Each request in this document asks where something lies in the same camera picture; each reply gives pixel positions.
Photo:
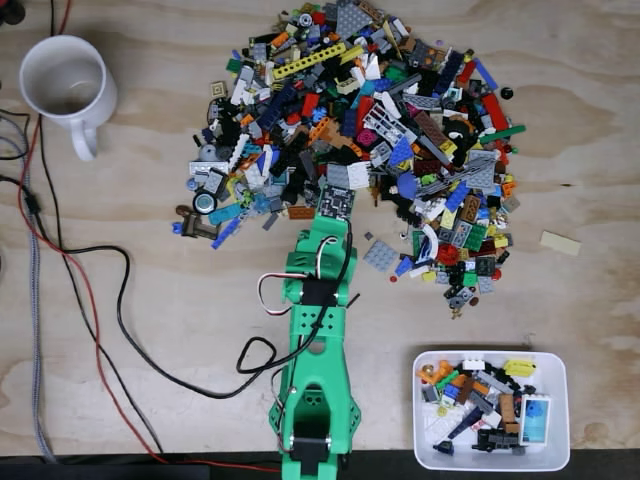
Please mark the light grey Lego plate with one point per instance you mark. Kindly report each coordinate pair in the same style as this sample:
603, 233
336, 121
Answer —
338, 176

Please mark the light blue Lego plate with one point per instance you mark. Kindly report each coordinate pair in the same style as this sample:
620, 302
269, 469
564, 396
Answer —
223, 214

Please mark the tan printed Lego tile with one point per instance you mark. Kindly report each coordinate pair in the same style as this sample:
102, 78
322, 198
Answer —
218, 89

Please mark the black Lego chassis piece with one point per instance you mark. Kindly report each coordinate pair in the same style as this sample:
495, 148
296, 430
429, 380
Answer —
495, 440

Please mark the yellow long holed Lego beam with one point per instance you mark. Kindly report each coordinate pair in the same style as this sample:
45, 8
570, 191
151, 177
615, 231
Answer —
310, 60

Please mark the tan flat Lego plate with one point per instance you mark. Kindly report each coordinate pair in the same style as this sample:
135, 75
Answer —
561, 243

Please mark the brown long Lego plate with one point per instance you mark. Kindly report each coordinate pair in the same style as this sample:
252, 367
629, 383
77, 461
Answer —
431, 128

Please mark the green long Lego plate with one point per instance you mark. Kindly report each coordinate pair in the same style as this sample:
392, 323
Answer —
505, 133

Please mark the light blue Lego window panel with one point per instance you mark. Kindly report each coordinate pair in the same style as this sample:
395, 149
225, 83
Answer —
536, 420

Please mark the orange Lego plate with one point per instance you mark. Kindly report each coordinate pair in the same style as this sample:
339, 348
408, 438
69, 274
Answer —
302, 212

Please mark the red round Lego piece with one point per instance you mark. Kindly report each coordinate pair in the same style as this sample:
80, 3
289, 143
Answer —
448, 253

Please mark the brown Lego piece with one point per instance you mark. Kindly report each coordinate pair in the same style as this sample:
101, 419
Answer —
200, 226

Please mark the black Lego wheel grey hub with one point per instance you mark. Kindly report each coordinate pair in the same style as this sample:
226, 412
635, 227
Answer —
205, 202

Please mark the yellow curved Lego piece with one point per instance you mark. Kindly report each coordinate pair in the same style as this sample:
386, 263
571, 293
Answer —
519, 367

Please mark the white curved Lego arch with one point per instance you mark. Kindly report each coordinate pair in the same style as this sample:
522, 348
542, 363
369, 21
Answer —
433, 240

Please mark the white ceramic mug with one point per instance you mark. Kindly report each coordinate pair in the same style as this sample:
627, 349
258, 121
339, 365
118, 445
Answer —
62, 80

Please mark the blue narrow Lego plate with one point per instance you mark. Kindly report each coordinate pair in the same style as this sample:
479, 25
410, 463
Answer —
226, 233

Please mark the white Lego window grille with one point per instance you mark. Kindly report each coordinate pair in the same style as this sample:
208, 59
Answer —
386, 125

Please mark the small camera circuit board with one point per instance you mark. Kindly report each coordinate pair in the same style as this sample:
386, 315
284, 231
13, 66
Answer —
336, 201

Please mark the dark blue Lego wedge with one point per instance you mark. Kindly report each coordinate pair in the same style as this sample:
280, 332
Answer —
457, 432

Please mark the white square Lego plate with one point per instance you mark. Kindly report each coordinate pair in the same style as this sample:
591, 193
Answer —
358, 176

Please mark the orange Lego figure piece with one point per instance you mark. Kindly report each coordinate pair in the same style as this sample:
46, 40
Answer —
435, 373

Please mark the white plastic bin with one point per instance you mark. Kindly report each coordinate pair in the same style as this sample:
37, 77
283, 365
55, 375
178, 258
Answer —
560, 400

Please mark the magenta round Lego piece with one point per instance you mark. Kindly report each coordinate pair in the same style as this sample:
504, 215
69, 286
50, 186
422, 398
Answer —
368, 139

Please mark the grey Lego dome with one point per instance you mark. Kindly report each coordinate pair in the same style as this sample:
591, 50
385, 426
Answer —
206, 153

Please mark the grey square Lego plate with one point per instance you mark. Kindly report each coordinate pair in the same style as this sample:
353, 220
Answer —
381, 256

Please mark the red long Lego brick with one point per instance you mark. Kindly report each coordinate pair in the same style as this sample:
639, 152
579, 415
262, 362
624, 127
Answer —
495, 111

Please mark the grey wedge Lego plate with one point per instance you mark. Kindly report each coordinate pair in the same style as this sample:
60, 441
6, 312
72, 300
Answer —
352, 20

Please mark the white Lego brick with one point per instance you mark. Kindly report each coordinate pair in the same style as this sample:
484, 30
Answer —
474, 364

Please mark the green square Lego plate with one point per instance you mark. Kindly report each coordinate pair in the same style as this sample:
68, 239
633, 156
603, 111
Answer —
476, 237

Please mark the black round Lego piece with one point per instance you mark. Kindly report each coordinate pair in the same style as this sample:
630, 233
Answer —
507, 93

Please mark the blue Lego dome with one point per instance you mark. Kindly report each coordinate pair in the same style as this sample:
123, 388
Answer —
407, 185

